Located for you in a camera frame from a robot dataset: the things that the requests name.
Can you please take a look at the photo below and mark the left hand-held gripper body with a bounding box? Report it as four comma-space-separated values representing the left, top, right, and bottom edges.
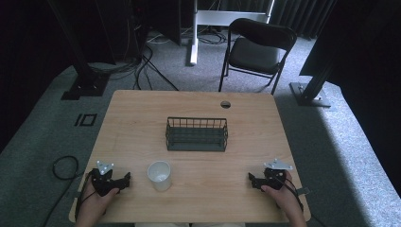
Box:
90, 160, 127, 198

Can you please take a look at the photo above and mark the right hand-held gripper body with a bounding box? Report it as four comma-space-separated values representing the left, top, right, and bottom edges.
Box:
253, 158, 294, 191

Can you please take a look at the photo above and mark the white cup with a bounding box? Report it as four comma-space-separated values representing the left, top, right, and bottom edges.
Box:
147, 160, 173, 192

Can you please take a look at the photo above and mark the black wire basket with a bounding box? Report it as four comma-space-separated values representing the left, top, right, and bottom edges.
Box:
165, 116, 229, 153

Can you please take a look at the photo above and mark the person's right hand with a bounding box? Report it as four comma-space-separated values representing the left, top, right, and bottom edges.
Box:
260, 169, 305, 218

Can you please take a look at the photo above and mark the person's left hand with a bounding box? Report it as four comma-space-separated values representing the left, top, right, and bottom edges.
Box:
80, 178, 121, 223

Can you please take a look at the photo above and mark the black metal stand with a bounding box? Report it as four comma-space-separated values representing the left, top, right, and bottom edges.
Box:
46, 0, 112, 101
288, 60, 336, 109

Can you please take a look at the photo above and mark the black folding chair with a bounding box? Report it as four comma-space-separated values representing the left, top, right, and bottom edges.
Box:
218, 17, 298, 96

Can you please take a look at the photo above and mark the dark curtain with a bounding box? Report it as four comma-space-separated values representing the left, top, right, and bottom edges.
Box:
270, 0, 336, 40

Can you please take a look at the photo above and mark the black cable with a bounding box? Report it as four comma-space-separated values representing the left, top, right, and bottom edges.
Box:
273, 175, 311, 213
41, 155, 85, 227

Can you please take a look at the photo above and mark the bundle of floor cables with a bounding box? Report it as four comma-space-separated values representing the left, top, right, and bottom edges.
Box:
88, 18, 229, 92

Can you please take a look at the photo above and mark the white desk frame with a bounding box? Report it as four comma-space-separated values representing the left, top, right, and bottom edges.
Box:
188, 0, 276, 66

